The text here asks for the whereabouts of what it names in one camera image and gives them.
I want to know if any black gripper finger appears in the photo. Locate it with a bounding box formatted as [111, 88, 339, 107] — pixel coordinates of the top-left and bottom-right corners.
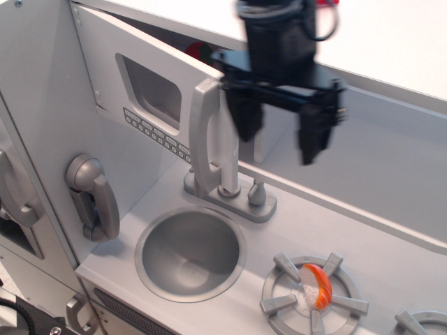
[226, 89, 263, 142]
[298, 105, 335, 165]

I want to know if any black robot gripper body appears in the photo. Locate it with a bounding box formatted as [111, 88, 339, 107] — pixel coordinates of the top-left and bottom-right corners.
[213, 13, 344, 121]

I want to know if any grey toy microwave door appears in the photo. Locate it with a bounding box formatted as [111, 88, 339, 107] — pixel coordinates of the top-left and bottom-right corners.
[68, 1, 242, 196]

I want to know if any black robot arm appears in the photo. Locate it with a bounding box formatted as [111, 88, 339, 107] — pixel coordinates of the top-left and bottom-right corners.
[213, 1, 345, 165]

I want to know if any red toy chili pepper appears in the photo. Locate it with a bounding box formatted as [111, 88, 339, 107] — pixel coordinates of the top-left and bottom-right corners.
[315, 0, 339, 7]

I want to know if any red toy strawberry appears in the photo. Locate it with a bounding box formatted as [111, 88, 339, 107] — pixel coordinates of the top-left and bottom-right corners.
[184, 41, 217, 66]

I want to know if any grey toy faucet set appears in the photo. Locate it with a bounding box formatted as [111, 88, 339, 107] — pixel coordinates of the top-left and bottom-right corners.
[183, 167, 277, 224]

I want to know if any round steel sink bowl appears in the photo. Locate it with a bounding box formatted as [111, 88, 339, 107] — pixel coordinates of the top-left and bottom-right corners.
[135, 207, 247, 303]

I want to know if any salmon nigiri sushi toy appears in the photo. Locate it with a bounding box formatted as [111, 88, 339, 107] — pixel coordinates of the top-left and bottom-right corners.
[299, 263, 332, 311]

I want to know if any grey left stove burner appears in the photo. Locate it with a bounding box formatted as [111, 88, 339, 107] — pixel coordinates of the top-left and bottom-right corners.
[260, 252, 369, 334]

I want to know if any grey stove burner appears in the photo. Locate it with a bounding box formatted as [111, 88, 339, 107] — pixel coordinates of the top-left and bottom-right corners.
[390, 309, 446, 335]
[260, 252, 369, 334]

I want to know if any grey right stove burner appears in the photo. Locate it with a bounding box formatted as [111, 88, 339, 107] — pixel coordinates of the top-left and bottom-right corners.
[390, 309, 446, 335]

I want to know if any dark oven vent grille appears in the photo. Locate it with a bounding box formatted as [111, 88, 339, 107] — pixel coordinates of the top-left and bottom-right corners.
[93, 288, 175, 335]

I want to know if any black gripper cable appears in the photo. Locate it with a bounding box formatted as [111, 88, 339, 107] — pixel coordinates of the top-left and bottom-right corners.
[303, 0, 340, 42]

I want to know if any grey toy wall phone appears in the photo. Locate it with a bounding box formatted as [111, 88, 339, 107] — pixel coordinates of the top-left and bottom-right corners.
[66, 154, 120, 243]

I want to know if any grey fridge door handle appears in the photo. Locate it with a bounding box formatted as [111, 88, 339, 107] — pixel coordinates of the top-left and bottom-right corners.
[1, 149, 39, 229]

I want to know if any grey oven door handle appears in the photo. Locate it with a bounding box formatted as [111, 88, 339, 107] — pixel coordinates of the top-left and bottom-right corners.
[66, 296, 98, 335]

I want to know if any black bracket with screw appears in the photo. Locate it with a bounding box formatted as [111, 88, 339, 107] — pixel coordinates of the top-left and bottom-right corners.
[1, 298, 72, 334]

